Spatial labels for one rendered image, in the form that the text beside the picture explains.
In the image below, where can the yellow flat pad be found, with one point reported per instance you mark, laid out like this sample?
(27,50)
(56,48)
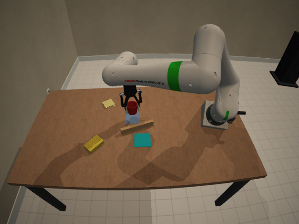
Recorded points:
(109,103)

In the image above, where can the yellow sponge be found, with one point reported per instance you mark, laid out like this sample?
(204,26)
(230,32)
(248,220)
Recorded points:
(93,144)

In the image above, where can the red cup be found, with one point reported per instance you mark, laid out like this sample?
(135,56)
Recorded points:
(132,107)

